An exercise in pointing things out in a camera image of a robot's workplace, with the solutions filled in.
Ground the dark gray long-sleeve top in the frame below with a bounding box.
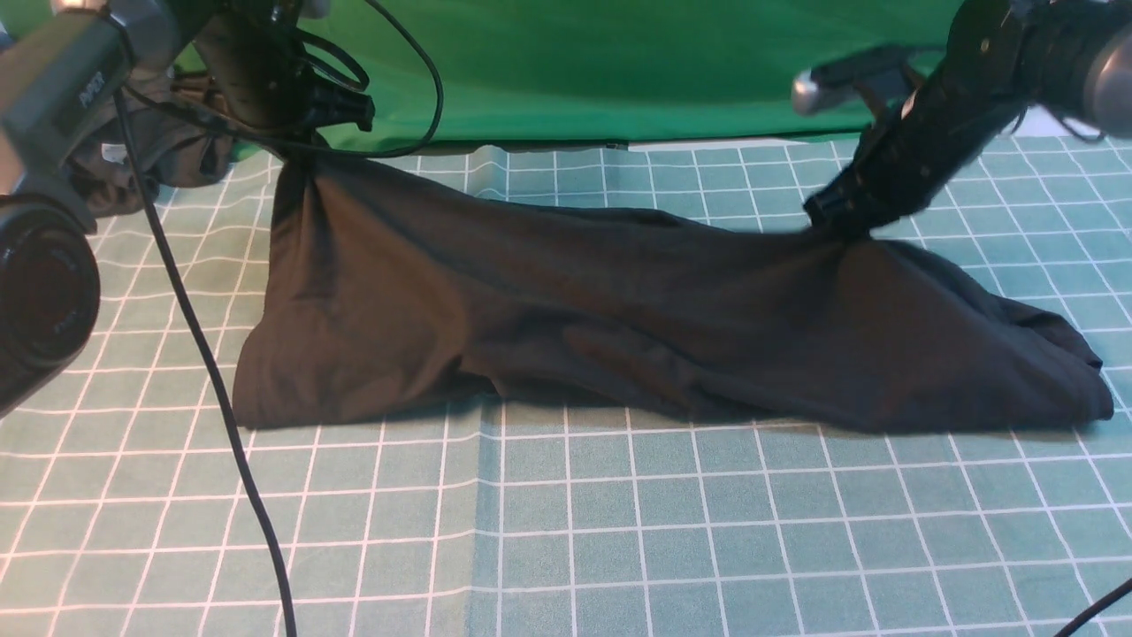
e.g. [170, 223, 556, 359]
[232, 157, 1114, 433]

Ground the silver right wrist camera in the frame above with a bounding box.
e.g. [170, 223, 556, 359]
[790, 44, 940, 119]

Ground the crumpled dark gray shirt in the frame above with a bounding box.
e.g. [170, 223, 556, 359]
[66, 71, 240, 218]

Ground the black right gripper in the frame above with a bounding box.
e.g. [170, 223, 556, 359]
[804, 1, 1038, 239]

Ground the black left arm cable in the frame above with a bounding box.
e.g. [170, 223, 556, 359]
[111, 0, 445, 637]

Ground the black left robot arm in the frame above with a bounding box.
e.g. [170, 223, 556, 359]
[3, 1, 374, 414]

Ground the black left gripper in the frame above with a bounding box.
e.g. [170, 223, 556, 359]
[195, 1, 376, 158]

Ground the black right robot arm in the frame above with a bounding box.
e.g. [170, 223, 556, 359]
[792, 1, 1131, 238]

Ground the green backdrop cloth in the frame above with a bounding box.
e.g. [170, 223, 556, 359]
[172, 0, 974, 161]

